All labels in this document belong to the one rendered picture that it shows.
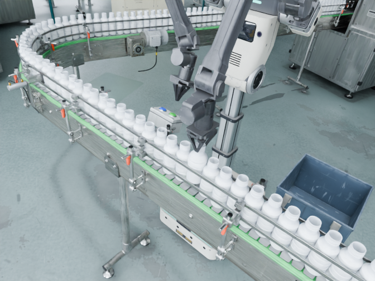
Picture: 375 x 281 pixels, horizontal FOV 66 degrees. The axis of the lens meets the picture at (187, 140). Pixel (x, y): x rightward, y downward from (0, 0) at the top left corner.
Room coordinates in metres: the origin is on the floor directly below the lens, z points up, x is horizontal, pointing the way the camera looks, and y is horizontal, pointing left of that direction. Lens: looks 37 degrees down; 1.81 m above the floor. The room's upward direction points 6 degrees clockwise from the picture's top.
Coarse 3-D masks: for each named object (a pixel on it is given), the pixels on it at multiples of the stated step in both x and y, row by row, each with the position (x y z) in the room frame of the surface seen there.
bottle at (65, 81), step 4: (60, 72) 1.27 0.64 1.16; (64, 72) 1.29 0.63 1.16; (64, 76) 1.26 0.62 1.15; (68, 76) 1.27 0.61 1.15; (60, 80) 1.26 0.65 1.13; (64, 80) 1.26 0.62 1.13; (68, 80) 1.26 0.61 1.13; (64, 84) 1.24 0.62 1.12; (64, 92) 1.24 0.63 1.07; (68, 92) 1.25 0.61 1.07; (64, 96) 1.25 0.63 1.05; (68, 96) 1.25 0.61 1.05; (68, 104) 1.25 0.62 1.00
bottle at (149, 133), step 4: (148, 124) 0.94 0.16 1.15; (152, 124) 0.93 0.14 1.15; (148, 128) 0.90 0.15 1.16; (152, 128) 0.91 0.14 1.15; (144, 132) 0.91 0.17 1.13; (148, 132) 0.90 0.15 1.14; (152, 132) 0.91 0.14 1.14; (156, 132) 0.93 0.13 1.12; (144, 136) 0.90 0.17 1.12; (148, 136) 0.90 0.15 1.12; (152, 136) 0.90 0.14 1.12; (148, 140) 0.89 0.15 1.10; (152, 140) 0.90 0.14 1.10; (144, 144) 0.90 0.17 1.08; (148, 144) 0.89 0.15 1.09; (148, 148) 0.89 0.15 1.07; (152, 148) 0.90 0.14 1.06; (148, 152) 0.89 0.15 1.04; (152, 152) 0.90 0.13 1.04; (152, 156) 0.90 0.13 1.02
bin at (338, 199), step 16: (304, 160) 1.12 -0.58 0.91; (320, 160) 1.09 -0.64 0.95; (288, 176) 0.96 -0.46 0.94; (304, 176) 1.10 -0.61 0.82; (320, 176) 1.06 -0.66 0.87; (336, 176) 1.03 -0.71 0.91; (352, 176) 0.99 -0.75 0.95; (288, 192) 0.85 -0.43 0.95; (304, 192) 1.08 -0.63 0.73; (320, 192) 1.04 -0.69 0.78; (336, 192) 1.01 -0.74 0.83; (352, 192) 0.97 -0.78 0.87; (368, 192) 0.92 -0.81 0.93; (304, 208) 0.80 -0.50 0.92; (320, 208) 0.98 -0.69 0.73; (336, 208) 0.99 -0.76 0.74; (352, 208) 0.95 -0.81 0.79; (336, 224) 0.73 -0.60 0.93; (352, 224) 0.77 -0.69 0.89
